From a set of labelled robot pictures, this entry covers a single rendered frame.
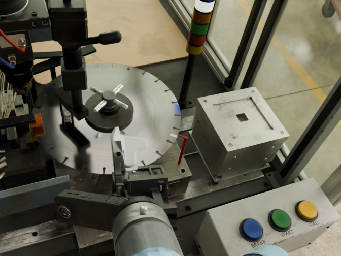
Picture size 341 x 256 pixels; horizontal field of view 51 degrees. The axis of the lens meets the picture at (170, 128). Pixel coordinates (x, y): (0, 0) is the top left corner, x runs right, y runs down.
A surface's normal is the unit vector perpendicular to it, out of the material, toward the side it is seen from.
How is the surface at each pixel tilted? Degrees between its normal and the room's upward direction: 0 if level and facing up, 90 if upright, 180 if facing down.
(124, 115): 6
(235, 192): 0
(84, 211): 62
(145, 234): 34
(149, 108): 0
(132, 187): 56
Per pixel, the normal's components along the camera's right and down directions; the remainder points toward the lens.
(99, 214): -0.34, 0.29
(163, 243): 0.26, -0.94
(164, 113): 0.13, -0.63
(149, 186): 0.22, 0.29
